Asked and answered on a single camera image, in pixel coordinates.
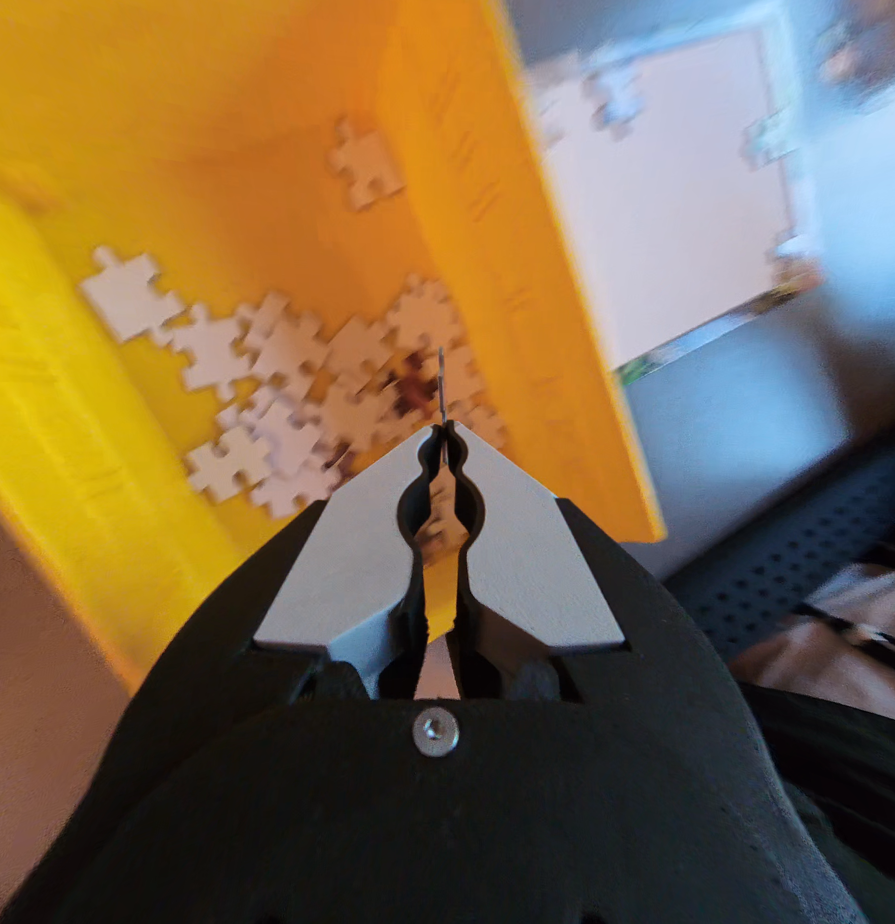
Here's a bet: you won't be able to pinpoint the white puzzle board printed frame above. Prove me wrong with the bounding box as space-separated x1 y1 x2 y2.
523 22 825 384

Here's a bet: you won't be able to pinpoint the cardboard puzzle piece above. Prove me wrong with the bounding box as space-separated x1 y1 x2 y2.
437 346 450 485

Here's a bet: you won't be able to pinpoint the white-backed puzzle piece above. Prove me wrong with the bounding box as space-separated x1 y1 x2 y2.
326 119 406 212

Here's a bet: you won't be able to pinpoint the person's dark jacket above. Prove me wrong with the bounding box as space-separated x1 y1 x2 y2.
736 679 895 924

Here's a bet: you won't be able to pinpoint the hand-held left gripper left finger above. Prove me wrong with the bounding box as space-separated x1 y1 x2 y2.
254 424 448 700

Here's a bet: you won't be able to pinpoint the yellow plastic bin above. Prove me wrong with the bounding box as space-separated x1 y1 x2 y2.
0 0 668 697

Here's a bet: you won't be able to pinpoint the pile of face-down puzzle pieces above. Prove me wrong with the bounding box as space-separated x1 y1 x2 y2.
78 245 509 522

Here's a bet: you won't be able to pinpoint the person's pale trousers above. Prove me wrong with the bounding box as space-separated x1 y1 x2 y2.
729 559 895 723

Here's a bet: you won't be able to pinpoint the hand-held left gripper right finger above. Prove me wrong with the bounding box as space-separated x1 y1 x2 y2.
444 421 626 700

